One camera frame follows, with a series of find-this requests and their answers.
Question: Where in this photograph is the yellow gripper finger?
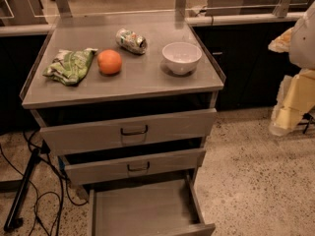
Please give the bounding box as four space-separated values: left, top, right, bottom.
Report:
268 29 292 53
269 69 315 136

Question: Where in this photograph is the orange fruit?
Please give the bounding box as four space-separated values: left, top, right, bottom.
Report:
97 49 122 75

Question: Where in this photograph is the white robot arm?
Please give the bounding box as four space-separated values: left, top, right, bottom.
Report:
268 2 315 136

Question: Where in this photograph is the grey drawer cabinet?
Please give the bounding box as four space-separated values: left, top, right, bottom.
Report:
19 10 227 236

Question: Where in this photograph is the bottom grey drawer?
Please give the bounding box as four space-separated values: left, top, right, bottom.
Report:
88 171 216 236

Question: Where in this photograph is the grey drawer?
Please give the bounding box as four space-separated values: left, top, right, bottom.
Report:
40 108 217 155
88 171 216 236
65 148 206 185

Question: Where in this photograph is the top grey drawer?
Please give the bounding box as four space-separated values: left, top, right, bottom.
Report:
40 108 217 155

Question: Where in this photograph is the middle grey drawer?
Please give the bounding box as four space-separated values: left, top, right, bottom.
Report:
65 148 206 185

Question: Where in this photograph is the white bowl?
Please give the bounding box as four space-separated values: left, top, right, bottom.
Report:
162 42 202 75

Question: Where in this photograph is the crushed soda can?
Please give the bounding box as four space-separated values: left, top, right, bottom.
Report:
115 29 148 55

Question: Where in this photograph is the green chip bag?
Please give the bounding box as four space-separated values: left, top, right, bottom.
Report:
42 48 97 87

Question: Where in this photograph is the black stand pole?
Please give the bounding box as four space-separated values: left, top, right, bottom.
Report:
4 148 39 232

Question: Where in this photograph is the black floor cable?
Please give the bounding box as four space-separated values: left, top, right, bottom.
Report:
0 128 89 236

